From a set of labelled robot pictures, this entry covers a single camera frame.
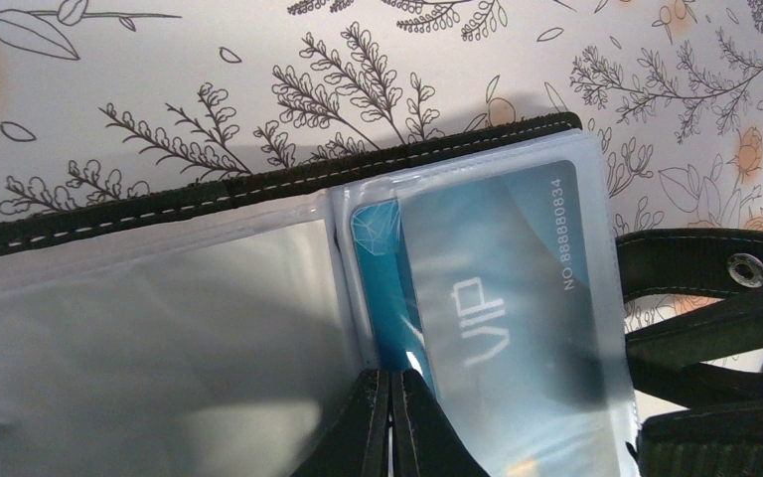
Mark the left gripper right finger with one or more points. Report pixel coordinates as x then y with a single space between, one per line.
424 442

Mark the floral patterned table mat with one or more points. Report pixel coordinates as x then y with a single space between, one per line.
106 100

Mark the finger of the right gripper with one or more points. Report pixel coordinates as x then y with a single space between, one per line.
718 430
728 327

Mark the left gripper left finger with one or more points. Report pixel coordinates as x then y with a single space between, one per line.
356 444

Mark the black leather card holder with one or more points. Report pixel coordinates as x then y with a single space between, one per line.
216 330

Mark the blue VIP card front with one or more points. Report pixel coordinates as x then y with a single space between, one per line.
483 287

